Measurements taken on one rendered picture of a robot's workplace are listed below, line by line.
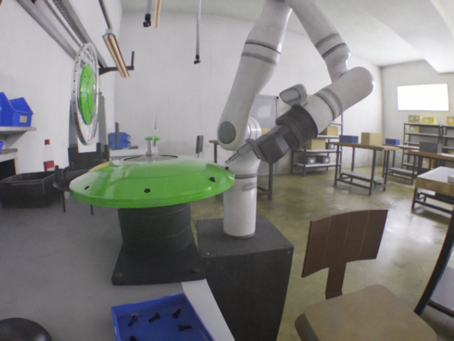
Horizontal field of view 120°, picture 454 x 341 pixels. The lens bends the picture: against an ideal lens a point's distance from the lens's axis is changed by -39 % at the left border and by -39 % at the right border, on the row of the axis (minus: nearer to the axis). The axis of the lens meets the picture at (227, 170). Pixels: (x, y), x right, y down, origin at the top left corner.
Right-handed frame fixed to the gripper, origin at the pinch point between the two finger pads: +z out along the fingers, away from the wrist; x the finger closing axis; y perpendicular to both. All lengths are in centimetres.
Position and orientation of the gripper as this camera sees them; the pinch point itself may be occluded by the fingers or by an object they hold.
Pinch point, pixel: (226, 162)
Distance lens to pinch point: 41.1
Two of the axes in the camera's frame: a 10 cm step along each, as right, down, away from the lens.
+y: 5.7, 7.9, 2.2
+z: -8.1, 5.9, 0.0
